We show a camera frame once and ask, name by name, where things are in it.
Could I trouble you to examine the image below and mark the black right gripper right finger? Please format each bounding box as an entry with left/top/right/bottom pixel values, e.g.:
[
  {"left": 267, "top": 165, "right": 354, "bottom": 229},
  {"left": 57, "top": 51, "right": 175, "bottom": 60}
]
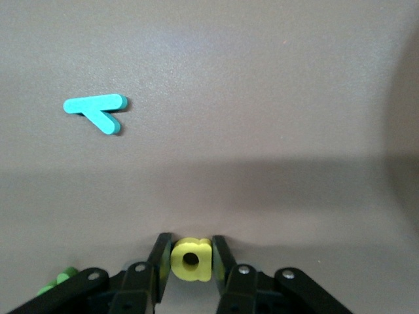
[{"left": 211, "top": 234, "right": 354, "bottom": 314}]

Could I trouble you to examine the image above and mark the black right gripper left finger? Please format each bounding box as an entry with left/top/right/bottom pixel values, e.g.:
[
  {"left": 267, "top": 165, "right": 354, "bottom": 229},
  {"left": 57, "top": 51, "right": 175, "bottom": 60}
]
[{"left": 8, "top": 232, "right": 173, "bottom": 314}]

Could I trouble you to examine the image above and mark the yellow foam letter a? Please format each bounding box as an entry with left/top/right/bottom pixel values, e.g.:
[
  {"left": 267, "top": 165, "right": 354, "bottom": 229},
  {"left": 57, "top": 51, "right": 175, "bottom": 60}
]
[{"left": 170, "top": 237, "right": 213, "bottom": 283}]

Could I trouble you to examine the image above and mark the green foam letter p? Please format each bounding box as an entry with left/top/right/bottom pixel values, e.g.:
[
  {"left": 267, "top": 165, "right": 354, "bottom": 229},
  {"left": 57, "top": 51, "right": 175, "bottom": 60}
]
[{"left": 35, "top": 266, "right": 79, "bottom": 297}]

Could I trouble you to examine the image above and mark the teal foam letter y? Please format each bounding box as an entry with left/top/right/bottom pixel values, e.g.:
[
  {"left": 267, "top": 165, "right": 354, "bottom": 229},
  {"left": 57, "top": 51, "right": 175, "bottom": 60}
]
[{"left": 62, "top": 94, "right": 128, "bottom": 136}]

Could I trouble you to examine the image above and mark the brown table cover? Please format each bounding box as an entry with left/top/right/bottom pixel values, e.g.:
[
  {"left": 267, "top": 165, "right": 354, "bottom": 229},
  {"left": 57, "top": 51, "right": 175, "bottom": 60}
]
[{"left": 0, "top": 0, "right": 419, "bottom": 314}]

